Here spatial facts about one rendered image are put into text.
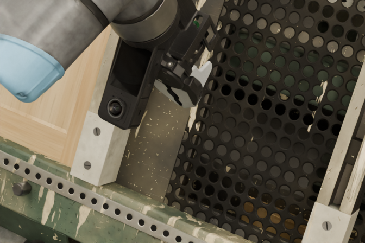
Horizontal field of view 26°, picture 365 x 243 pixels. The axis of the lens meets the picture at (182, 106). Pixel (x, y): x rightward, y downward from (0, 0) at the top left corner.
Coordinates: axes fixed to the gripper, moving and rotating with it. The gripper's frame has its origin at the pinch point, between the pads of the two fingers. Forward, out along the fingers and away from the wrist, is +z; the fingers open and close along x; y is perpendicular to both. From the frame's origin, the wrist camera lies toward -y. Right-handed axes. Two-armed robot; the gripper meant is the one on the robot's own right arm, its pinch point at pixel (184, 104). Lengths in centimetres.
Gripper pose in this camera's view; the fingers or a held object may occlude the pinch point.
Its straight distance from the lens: 100.7
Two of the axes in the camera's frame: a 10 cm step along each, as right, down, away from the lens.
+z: 2.7, 4.0, 8.8
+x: -8.2, -3.9, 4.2
